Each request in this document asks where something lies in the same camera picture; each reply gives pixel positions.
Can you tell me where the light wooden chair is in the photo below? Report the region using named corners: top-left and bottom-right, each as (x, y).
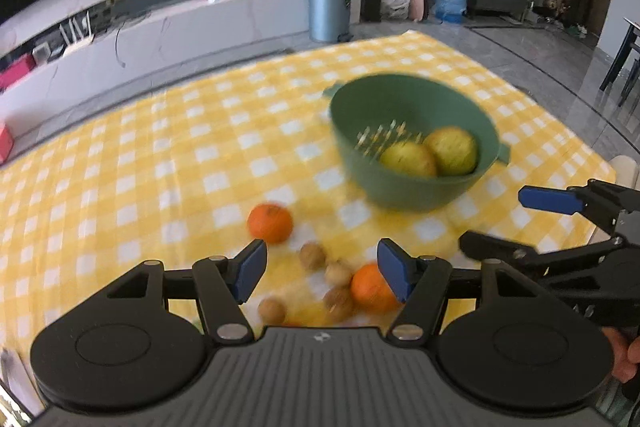
top-left (610, 154), bottom-right (640, 188)

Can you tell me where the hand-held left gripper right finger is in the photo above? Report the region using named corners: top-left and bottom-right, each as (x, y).
top-left (376, 238), bottom-right (538, 344)

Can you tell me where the grey-blue pedal bin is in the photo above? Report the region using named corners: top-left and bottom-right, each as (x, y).
top-left (307, 0), bottom-right (354, 44)

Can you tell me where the black cable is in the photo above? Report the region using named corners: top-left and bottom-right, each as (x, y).
top-left (113, 23), bottom-right (127, 68)

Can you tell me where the yellow pear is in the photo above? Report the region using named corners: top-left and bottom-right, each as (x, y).
top-left (379, 141), bottom-right (439, 178)
top-left (424, 127), bottom-right (480, 177)

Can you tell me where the white plastic bag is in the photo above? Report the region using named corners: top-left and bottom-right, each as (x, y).
top-left (381, 0), bottom-right (414, 20)

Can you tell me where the yellow checkered tablecloth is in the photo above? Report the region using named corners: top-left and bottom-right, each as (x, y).
top-left (0, 29), bottom-right (619, 410)

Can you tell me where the orange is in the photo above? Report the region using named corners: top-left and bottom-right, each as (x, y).
top-left (350, 263), bottom-right (404, 313)
top-left (247, 203), bottom-right (294, 245)

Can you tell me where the flat red box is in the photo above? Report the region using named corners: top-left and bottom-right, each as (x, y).
top-left (0, 56), bottom-right (37, 90)

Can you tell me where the white router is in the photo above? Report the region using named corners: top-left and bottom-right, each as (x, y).
top-left (58, 11), bottom-right (96, 46)

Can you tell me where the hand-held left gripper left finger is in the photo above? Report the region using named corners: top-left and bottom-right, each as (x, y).
top-left (107, 238), bottom-right (268, 344)

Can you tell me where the dark dining chair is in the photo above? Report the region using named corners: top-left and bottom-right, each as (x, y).
top-left (599, 17), bottom-right (640, 108)

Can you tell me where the white marble television cabinet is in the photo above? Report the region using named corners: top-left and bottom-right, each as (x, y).
top-left (0, 0), bottom-right (347, 164)

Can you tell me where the brown kiwi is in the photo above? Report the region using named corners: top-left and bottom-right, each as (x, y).
top-left (322, 287), bottom-right (357, 322)
top-left (257, 297), bottom-right (287, 324)
top-left (325, 260), bottom-right (355, 290)
top-left (299, 242), bottom-right (328, 271)

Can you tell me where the person's right hand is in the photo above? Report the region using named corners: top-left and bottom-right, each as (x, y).
top-left (601, 326), bottom-right (640, 384)

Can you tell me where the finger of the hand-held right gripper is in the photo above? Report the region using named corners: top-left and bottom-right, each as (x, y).
top-left (518, 184), bottom-right (603, 219)
top-left (459, 230), bottom-right (551, 277)

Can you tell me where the pink storage box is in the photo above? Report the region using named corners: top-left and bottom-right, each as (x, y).
top-left (0, 123), bottom-right (15, 164)

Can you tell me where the green colander bowl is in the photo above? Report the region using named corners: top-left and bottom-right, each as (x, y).
top-left (322, 74), bottom-right (512, 214)

